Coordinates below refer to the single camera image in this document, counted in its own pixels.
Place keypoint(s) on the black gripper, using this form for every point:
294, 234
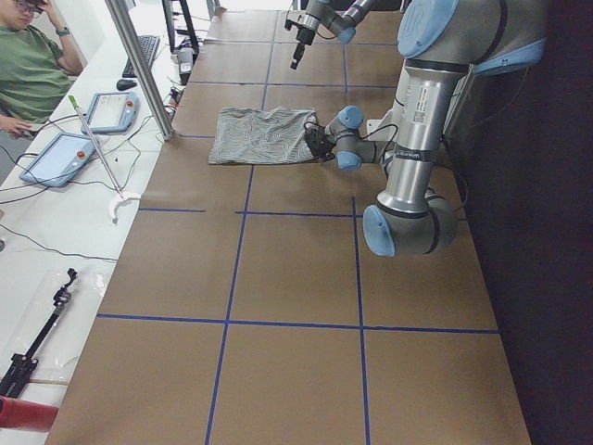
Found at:
303, 33
321, 145

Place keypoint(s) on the striped polo shirt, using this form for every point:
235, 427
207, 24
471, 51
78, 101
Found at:
261, 137

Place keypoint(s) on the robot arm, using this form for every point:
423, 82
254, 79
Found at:
342, 26
440, 42

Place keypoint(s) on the black computer mouse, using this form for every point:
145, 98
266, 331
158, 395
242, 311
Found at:
124, 84

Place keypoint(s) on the far teach pendant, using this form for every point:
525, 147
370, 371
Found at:
112, 113

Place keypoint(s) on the teach pendant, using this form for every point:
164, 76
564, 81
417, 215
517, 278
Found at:
112, 113
60, 161

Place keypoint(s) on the reacher grabber stick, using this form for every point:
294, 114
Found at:
122, 196

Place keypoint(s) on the seated person green shirt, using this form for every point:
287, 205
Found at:
38, 60

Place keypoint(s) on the near teach pendant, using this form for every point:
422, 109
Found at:
60, 161

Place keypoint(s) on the black tripod stick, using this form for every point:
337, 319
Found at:
19, 373

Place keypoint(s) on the red cylinder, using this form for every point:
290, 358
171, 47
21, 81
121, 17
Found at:
26, 415

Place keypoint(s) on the white mounting pedestal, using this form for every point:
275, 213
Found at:
380, 130

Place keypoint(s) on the aluminium frame post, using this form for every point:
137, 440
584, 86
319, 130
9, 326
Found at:
129, 38

